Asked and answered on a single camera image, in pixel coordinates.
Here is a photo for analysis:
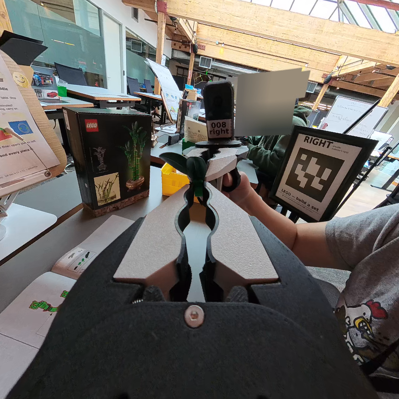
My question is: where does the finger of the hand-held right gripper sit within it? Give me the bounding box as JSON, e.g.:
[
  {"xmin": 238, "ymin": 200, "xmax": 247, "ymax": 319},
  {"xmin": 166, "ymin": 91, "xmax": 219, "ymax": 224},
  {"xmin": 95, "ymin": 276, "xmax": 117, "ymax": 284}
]
[
  {"xmin": 182, "ymin": 147, "xmax": 217, "ymax": 166},
  {"xmin": 205, "ymin": 146, "xmax": 250, "ymax": 182}
]

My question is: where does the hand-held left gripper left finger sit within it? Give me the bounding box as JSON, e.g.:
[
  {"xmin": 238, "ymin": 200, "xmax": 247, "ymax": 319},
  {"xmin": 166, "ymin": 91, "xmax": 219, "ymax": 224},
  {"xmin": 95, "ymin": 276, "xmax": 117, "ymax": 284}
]
[{"xmin": 113, "ymin": 184, "xmax": 192, "ymax": 302}]

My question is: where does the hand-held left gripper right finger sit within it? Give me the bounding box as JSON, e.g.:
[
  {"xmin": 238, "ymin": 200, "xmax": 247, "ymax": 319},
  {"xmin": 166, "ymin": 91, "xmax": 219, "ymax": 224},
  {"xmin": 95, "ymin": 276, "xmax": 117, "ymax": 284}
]
[{"xmin": 199, "ymin": 182, "xmax": 279, "ymax": 302}]

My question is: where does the dark green lego leaf assembly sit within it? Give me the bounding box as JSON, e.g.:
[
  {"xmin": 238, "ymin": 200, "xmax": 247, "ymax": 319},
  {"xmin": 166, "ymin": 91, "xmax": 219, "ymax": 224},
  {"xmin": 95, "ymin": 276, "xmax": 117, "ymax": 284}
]
[{"xmin": 159, "ymin": 152, "xmax": 208, "ymax": 204}]

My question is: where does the person's right forearm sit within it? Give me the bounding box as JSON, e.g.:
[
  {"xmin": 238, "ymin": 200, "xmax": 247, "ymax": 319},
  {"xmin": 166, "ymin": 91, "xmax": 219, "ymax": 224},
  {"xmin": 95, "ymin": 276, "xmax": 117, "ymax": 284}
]
[{"xmin": 249, "ymin": 192, "xmax": 348, "ymax": 271}]

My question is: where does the black lego car box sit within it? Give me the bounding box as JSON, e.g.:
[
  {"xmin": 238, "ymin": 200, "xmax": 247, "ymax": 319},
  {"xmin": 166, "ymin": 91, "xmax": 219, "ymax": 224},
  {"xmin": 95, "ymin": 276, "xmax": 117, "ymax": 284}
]
[{"xmin": 178, "ymin": 99, "xmax": 202, "ymax": 138}]

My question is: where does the black lego bamboo box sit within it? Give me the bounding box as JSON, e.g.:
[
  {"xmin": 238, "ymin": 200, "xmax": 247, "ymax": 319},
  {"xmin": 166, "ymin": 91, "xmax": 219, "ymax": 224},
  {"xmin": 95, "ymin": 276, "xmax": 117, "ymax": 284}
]
[{"xmin": 62, "ymin": 107, "xmax": 153, "ymax": 218}]

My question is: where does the white lego instruction booklet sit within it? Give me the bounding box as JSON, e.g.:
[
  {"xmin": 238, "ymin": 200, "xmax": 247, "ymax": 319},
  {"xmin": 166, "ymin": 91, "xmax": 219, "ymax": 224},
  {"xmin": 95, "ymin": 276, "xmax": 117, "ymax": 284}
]
[{"xmin": 0, "ymin": 214, "xmax": 135, "ymax": 399}]

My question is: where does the blue lego car box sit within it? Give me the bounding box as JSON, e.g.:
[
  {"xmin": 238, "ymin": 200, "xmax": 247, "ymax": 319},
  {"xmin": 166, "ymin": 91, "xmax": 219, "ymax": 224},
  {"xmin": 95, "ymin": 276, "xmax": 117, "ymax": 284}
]
[{"xmin": 32, "ymin": 71, "xmax": 59, "ymax": 87}]

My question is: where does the person's right hand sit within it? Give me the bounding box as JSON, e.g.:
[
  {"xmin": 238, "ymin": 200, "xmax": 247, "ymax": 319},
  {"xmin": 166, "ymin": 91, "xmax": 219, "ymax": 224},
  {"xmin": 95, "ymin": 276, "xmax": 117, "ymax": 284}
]
[{"xmin": 222, "ymin": 171, "xmax": 264, "ymax": 216}]

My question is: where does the open paper booklet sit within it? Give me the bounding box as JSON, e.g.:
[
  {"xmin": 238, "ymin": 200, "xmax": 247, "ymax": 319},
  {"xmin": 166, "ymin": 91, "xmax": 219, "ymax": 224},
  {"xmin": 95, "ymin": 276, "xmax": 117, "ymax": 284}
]
[{"xmin": 184, "ymin": 116, "xmax": 209, "ymax": 143}]

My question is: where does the yellow plastic bin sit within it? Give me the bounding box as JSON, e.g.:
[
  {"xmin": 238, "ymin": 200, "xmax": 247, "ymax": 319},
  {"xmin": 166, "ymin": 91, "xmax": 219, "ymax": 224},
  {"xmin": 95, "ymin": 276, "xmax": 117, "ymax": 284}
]
[{"xmin": 160, "ymin": 162, "xmax": 208, "ymax": 220}]

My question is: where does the white flipchart sheet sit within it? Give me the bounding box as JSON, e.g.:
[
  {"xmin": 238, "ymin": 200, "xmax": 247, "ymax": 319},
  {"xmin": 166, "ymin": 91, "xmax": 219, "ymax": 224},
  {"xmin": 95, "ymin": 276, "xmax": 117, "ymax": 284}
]
[{"xmin": 146, "ymin": 58, "xmax": 183, "ymax": 123}]

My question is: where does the black framed marker sign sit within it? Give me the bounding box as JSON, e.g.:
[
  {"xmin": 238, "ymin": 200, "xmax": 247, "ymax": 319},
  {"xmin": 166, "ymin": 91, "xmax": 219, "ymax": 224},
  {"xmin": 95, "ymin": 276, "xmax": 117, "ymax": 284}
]
[{"xmin": 269, "ymin": 125, "xmax": 387, "ymax": 222}]

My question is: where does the wooden topped office desk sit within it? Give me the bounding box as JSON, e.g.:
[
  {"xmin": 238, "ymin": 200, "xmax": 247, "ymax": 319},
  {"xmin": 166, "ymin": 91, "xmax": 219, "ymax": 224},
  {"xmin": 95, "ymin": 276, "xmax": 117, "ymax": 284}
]
[{"xmin": 41, "ymin": 84, "xmax": 141, "ymax": 110}]

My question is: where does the white board stand base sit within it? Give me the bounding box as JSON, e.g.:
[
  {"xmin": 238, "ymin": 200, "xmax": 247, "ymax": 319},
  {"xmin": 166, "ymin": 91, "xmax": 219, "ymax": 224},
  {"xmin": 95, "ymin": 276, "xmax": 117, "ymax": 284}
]
[{"xmin": 0, "ymin": 192, "xmax": 58, "ymax": 262}]

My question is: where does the person's grey printed t-shirt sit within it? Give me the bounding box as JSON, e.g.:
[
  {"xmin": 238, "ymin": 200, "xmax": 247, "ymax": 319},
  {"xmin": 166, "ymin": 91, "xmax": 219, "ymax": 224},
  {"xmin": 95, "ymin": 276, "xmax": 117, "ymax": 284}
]
[{"xmin": 325, "ymin": 204, "xmax": 399, "ymax": 396}]

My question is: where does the white whiteboard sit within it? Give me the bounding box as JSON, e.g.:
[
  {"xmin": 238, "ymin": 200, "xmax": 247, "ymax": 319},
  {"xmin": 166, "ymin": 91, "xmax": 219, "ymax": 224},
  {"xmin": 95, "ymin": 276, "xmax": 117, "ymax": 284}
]
[{"xmin": 319, "ymin": 96, "xmax": 388, "ymax": 138}]

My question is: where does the black office chair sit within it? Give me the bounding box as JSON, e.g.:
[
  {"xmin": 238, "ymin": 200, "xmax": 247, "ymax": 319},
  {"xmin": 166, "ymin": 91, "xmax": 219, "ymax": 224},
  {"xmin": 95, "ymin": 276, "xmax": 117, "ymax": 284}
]
[{"xmin": 54, "ymin": 62, "xmax": 88, "ymax": 86}]

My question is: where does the wooden display board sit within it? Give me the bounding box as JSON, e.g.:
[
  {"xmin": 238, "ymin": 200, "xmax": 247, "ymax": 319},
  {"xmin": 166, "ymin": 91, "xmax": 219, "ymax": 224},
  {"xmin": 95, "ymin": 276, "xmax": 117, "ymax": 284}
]
[{"xmin": 0, "ymin": 30, "xmax": 67, "ymax": 197}]

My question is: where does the laminated instruction sheet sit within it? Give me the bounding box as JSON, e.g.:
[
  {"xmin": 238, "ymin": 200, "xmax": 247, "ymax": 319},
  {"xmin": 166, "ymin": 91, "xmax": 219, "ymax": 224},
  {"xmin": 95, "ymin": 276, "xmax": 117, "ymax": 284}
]
[{"xmin": 0, "ymin": 51, "xmax": 60, "ymax": 187}]

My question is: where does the black angular cover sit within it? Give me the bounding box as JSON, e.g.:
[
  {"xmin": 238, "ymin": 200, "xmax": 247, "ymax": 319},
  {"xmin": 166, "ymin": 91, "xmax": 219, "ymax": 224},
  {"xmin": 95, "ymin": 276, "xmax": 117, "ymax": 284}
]
[{"xmin": 0, "ymin": 31, "xmax": 48, "ymax": 67}]

